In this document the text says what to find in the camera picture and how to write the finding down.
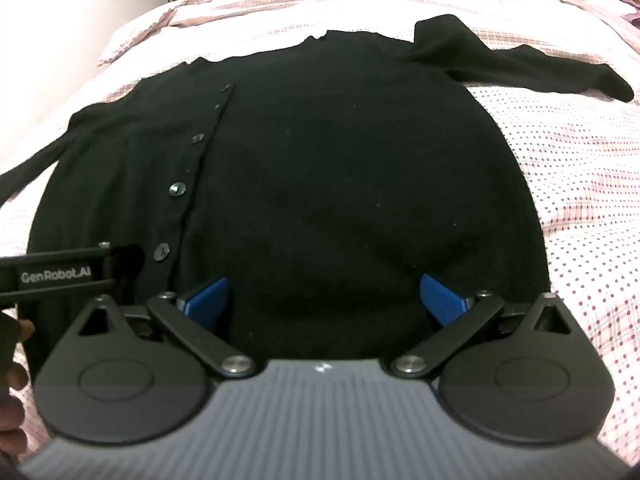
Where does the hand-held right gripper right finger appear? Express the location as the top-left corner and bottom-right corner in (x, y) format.
(391, 274), (584, 379)

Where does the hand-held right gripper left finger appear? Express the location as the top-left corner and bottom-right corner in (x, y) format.
(65, 276), (257, 379)

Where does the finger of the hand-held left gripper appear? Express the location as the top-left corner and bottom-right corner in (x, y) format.
(113, 243), (148, 293)

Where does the black button cardigan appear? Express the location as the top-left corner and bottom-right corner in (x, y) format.
(0, 14), (636, 391)

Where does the person's left hand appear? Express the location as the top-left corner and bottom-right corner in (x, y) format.
(0, 317), (36, 467)

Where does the pink checked bed cover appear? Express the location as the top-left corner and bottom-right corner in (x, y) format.
(0, 0), (640, 466)

